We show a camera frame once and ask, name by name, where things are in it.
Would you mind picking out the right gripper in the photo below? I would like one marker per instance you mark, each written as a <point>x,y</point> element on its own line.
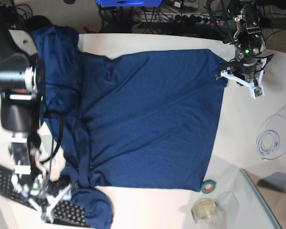
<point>52,188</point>

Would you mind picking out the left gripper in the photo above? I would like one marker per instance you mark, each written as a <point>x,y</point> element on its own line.
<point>245,69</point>

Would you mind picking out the dark blue t-shirt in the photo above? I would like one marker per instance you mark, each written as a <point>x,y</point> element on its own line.
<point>142,120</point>

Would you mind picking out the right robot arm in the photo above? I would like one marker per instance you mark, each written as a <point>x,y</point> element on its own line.
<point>22,88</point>

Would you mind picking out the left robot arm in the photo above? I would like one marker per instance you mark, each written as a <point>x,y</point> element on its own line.
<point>241,19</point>

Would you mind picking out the green tape roll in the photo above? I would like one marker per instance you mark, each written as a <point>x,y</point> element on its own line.
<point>208,186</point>

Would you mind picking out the clear glass jar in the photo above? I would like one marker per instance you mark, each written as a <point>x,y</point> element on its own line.
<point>206,215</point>

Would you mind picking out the blue box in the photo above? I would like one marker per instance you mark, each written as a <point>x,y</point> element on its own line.
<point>135,3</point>

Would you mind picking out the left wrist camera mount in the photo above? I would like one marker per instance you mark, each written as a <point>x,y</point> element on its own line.
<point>255,86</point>

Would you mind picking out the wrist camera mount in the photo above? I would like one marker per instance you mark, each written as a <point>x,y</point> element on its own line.
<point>47,213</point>
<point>255,86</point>

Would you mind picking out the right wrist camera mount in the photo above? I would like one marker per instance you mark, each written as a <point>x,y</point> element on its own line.
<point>47,213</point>

